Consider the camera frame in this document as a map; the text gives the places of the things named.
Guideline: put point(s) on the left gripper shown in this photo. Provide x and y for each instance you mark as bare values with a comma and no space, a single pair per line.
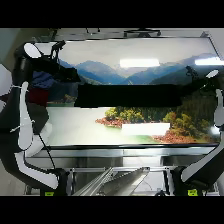
68,74

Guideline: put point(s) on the black garment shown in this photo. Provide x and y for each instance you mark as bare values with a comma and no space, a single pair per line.
128,96

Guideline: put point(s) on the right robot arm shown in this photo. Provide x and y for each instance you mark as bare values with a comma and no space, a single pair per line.
218,106

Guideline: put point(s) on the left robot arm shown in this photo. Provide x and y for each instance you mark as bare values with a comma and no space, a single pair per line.
24,110

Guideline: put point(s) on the blue garment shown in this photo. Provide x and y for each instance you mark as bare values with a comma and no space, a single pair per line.
42,80

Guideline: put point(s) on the red garment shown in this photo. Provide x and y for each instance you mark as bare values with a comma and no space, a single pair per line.
38,96

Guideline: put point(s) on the silver frame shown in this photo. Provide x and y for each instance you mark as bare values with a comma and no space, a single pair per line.
116,180

